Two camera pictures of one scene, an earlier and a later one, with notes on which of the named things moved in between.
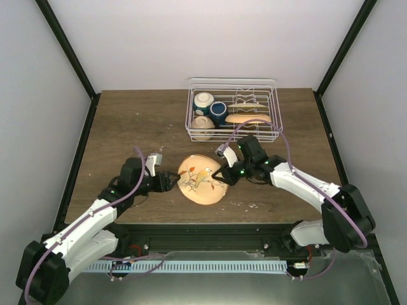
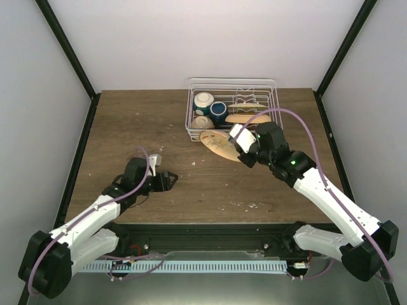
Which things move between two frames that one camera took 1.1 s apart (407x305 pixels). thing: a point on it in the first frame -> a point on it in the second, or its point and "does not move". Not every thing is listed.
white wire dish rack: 226,109 does not move
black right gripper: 222,169 -> 247,162
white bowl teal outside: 203,101 does not move
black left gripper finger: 171,179 does not move
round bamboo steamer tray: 247,105 does not move
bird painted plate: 197,183 -> 218,142
